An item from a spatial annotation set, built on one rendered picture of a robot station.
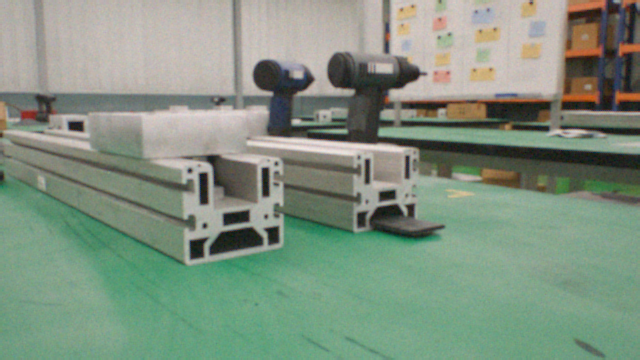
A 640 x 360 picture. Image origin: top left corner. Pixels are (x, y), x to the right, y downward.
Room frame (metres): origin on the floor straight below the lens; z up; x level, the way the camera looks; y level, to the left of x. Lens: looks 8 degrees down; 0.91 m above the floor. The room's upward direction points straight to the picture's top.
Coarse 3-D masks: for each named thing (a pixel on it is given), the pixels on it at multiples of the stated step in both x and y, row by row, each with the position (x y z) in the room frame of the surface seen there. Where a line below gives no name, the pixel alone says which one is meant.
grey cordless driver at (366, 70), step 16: (336, 64) 0.89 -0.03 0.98; (352, 64) 0.88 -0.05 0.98; (368, 64) 0.89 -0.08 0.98; (384, 64) 0.91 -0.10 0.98; (400, 64) 0.93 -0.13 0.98; (336, 80) 0.89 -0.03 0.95; (352, 80) 0.88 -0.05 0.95; (368, 80) 0.89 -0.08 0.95; (384, 80) 0.91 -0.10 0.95; (400, 80) 0.93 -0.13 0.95; (416, 80) 0.97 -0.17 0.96; (352, 96) 0.90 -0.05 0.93; (368, 96) 0.91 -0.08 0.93; (384, 96) 0.94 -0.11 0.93; (352, 112) 0.90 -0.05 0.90; (368, 112) 0.91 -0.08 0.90; (352, 128) 0.90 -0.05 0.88; (368, 128) 0.90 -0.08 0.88; (384, 144) 0.93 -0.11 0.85
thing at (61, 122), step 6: (60, 120) 2.03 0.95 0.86; (66, 120) 2.02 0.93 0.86; (72, 120) 2.05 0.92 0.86; (78, 120) 2.05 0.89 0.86; (84, 120) 2.06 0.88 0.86; (60, 126) 2.04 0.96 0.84; (66, 126) 2.02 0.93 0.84; (72, 126) 2.05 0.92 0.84; (78, 126) 2.06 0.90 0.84; (84, 126) 2.06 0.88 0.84; (84, 132) 2.06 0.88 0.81
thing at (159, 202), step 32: (32, 160) 0.88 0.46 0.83; (64, 160) 0.73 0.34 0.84; (96, 160) 0.62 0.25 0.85; (128, 160) 0.54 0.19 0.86; (160, 160) 0.49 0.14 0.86; (224, 160) 0.54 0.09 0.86; (256, 160) 0.50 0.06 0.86; (64, 192) 0.74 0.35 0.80; (96, 192) 0.64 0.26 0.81; (128, 192) 0.55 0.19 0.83; (160, 192) 0.48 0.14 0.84; (192, 192) 0.46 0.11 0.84; (224, 192) 0.54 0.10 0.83; (256, 192) 0.49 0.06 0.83; (128, 224) 0.55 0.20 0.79; (160, 224) 0.49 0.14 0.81; (192, 224) 0.46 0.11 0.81; (224, 224) 0.48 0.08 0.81; (256, 224) 0.49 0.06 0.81; (192, 256) 0.46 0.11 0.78; (224, 256) 0.47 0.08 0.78
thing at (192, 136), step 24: (96, 120) 0.60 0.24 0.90; (120, 120) 0.54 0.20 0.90; (144, 120) 0.50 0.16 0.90; (168, 120) 0.51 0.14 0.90; (192, 120) 0.53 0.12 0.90; (216, 120) 0.55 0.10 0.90; (240, 120) 0.56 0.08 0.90; (96, 144) 0.60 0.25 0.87; (120, 144) 0.54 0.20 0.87; (144, 144) 0.50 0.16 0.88; (168, 144) 0.51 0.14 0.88; (192, 144) 0.53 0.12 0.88; (216, 144) 0.55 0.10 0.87; (240, 144) 0.56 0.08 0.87
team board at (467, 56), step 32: (416, 0) 4.25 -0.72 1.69; (448, 0) 3.99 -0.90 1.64; (480, 0) 3.75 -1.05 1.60; (512, 0) 3.54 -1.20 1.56; (544, 0) 3.36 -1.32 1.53; (416, 32) 4.25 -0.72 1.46; (448, 32) 3.98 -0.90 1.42; (480, 32) 3.74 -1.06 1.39; (512, 32) 3.54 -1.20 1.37; (544, 32) 3.35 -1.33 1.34; (416, 64) 4.24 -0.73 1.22; (448, 64) 3.97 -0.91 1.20; (480, 64) 3.74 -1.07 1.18; (512, 64) 3.53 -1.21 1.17; (544, 64) 3.34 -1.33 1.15; (416, 96) 4.22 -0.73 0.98; (448, 96) 3.96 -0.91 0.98; (480, 96) 3.72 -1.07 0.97; (512, 96) 3.46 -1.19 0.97; (544, 96) 3.33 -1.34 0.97
